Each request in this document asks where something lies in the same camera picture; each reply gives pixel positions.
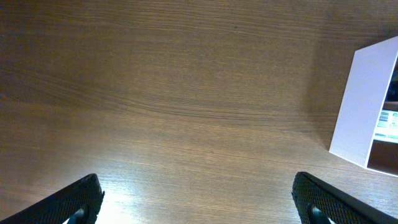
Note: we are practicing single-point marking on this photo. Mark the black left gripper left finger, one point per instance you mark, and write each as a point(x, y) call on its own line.
point(79, 202)

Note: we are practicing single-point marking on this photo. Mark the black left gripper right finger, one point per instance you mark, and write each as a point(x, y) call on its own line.
point(319, 202)

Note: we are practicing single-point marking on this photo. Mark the white cardboard box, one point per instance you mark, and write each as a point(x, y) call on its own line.
point(363, 100)

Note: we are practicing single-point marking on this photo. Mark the green white soap box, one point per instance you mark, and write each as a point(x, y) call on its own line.
point(386, 129)

